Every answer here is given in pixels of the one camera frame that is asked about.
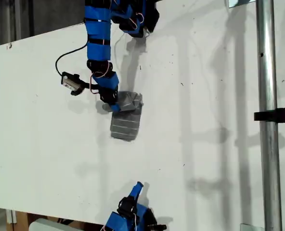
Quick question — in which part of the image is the grey striped towel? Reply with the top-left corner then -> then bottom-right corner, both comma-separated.
109,90 -> 144,142

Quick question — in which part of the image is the white box under table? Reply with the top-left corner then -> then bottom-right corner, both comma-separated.
28,218 -> 70,231

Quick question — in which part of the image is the wooden board under table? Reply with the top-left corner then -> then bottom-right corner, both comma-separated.
15,211 -> 30,231

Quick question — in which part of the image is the black clamp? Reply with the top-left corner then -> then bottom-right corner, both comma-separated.
253,102 -> 285,128

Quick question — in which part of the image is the camera black stalk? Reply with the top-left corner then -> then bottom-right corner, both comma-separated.
70,81 -> 100,97

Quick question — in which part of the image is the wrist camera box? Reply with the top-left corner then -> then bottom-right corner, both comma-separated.
60,71 -> 82,92
149,223 -> 168,231

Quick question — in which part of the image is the camera black cable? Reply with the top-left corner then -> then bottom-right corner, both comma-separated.
54,43 -> 89,77

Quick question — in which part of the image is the white table leg bracket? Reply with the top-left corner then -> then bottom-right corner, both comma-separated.
6,209 -> 17,225

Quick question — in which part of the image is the steel post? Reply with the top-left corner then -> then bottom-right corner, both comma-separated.
255,0 -> 283,231

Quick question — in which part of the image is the metal corner bracket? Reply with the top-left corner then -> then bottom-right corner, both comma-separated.
225,0 -> 254,9

